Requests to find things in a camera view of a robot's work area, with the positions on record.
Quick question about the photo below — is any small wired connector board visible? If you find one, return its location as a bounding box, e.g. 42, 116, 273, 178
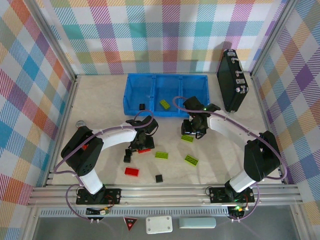
86, 206, 111, 216
228, 205, 247, 216

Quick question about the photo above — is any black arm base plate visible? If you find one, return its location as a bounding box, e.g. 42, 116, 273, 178
208, 186, 256, 204
75, 187, 123, 206

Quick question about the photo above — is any aluminium frame post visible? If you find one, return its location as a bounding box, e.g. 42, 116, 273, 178
28, 0, 78, 81
249, 0, 297, 76

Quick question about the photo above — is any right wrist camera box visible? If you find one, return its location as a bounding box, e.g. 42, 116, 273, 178
204, 103, 222, 113

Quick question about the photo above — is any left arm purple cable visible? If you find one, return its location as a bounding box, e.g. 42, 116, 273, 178
53, 109, 155, 222

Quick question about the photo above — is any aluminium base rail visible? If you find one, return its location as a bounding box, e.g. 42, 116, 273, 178
26, 184, 304, 209

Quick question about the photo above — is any perforated metal cable duct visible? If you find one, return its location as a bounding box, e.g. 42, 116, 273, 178
39, 208, 231, 218

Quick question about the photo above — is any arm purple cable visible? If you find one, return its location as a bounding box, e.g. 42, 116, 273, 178
53, 109, 155, 222
172, 95, 288, 223

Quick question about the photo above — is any pale blue-grey oblong block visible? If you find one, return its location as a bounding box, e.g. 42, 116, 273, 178
178, 217, 217, 229

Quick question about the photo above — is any red triangle sign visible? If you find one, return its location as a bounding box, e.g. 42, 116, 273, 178
123, 216, 139, 231

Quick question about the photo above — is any black briefcase with metal latches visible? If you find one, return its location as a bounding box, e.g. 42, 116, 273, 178
216, 48, 250, 113

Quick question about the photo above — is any aluminium side rail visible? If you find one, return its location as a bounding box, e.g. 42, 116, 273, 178
43, 76, 81, 187
249, 73, 288, 186

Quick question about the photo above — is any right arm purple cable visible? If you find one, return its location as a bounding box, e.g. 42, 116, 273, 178
172, 95, 288, 223

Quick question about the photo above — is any white rectangular plate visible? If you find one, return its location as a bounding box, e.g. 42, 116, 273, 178
145, 215, 173, 235

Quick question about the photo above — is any blue three-compartment plastic bin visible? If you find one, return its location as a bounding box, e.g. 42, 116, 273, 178
122, 73, 210, 119

